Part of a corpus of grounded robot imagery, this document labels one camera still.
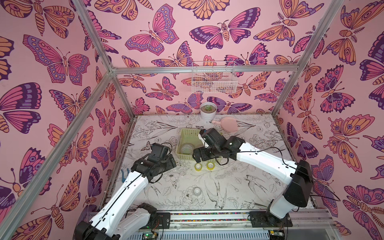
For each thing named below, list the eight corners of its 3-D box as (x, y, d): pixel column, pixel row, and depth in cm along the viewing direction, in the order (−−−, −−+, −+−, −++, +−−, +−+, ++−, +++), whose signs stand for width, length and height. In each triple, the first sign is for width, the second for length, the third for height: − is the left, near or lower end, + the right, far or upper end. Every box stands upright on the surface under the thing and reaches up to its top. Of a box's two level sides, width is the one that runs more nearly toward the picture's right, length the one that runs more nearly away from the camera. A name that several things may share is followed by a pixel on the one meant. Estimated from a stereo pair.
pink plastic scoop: (212, 132, 112) (213, 130, 111) (211, 118, 121) (211, 116, 120) (238, 132, 112) (238, 130, 110) (235, 118, 121) (235, 116, 119)
